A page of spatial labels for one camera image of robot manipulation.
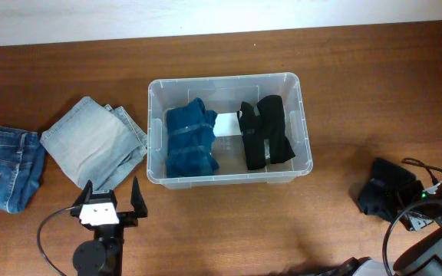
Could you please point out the dark blue folded jeans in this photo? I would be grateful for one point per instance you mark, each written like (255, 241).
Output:
(21, 165)

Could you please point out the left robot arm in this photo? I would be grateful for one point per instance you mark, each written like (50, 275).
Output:
(103, 254)

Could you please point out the white label in bin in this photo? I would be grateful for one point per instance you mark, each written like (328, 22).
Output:
(226, 124)

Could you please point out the clear plastic storage bin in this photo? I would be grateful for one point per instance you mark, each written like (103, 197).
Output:
(225, 95)

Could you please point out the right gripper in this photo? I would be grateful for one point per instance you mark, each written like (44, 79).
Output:
(412, 223)

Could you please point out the teal cloth bundle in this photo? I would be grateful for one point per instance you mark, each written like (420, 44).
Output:
(190, 141)

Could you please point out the small black cloth bundle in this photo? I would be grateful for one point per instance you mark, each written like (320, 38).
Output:
(389, 190)

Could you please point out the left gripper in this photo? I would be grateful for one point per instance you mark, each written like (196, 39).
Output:
(130, 218)

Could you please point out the light grey jeans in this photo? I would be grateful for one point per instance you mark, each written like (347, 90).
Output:
(94, 143)

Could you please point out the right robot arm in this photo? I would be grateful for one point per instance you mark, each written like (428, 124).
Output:
(424, 258)

